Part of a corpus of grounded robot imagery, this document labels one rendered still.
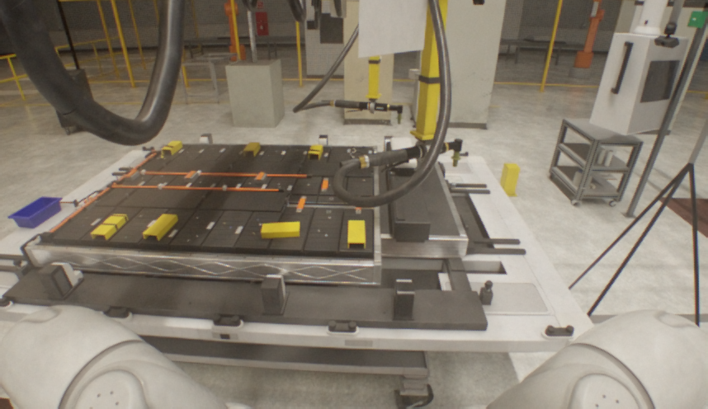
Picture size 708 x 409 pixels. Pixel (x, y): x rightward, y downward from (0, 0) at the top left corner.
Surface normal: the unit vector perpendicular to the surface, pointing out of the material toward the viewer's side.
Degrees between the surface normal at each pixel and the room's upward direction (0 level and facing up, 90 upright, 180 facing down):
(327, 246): 0
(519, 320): 0
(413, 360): 0
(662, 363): 17
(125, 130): 86
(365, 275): 90
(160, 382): 53
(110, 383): 27
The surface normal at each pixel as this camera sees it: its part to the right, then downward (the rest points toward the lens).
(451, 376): 0.00, -0.88
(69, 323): 0.07, -0.96
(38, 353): -0.20, -0.63
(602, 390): -0.01, -0.57
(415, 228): -0.05, 0.47
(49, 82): 0.57, 0.49
